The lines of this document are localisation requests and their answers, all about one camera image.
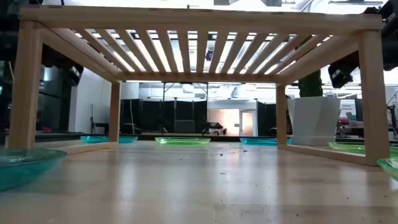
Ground blue translucent plastic plate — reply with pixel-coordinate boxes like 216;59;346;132
239;137;293;147

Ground bright background door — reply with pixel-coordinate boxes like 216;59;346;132
238;108;258;137

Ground black partition panel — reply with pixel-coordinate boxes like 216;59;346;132
256;100;277;137
120;98;208;134

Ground green translucent plastic plate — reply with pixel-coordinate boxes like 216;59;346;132
154;136;212;147

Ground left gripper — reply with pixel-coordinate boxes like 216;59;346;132
67;63;85;86

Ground black background cabinet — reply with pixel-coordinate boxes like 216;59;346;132
34;63;73;132

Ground green plate with stripe mark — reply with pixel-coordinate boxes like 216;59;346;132
328;141;398;157

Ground white background vehicle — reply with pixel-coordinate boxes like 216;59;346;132
201;121;228;136

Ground blue plate with wavy mark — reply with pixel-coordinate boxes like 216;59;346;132
0;148;68;192

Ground green plate with percent mark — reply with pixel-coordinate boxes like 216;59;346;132
376;157;398;182

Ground green cactus plant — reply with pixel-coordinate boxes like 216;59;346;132
297;68;324;98

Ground blue plate with cross mark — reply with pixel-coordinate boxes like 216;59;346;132
80;135;139;145

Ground black aluminium table frame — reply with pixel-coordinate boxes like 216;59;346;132
34;132;280;142

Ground wooden slatted shelf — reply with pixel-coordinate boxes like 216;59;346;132
7;4;391;167

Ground white planter pot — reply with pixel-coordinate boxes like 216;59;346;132
286;96;341;146

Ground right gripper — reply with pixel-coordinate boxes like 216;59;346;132
328;52;360;90

